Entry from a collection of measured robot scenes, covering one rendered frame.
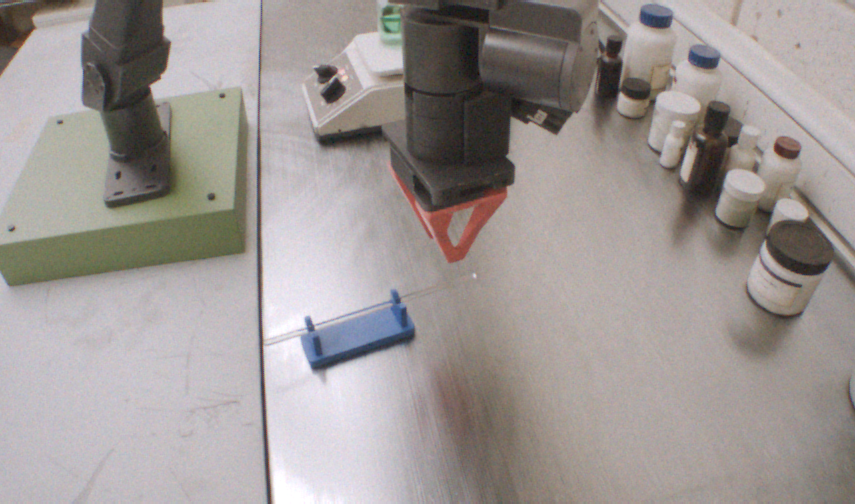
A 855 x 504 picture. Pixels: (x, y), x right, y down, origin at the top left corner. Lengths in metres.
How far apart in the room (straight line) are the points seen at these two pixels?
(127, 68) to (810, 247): 0.68
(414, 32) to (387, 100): 0.41
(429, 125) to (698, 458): 0.34
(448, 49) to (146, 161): 0.42
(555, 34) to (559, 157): 0.44
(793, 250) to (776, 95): 0.27
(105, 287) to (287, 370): 0.23
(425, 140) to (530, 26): 0.11
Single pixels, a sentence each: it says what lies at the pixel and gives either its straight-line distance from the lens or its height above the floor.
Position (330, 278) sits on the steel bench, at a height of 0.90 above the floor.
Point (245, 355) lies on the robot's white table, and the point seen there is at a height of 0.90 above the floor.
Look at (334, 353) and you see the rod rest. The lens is 0.56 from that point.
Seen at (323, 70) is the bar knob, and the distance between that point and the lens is 0.88.
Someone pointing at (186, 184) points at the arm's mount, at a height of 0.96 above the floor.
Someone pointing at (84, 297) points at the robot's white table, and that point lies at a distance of 0.71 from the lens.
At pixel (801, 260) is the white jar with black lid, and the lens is 0.65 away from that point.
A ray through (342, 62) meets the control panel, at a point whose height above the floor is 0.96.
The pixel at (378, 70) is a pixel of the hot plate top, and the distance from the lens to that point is 0.81.
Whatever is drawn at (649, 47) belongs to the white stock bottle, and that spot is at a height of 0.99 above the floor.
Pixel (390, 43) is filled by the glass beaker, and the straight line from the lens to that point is 0.86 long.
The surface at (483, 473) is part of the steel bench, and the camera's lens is 0.51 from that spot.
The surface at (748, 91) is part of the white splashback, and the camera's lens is 0.92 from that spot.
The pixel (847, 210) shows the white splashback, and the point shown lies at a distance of 0.80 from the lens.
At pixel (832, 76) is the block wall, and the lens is 0.86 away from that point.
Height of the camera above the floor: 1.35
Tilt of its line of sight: 43 degrees down
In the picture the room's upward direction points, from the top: straight up
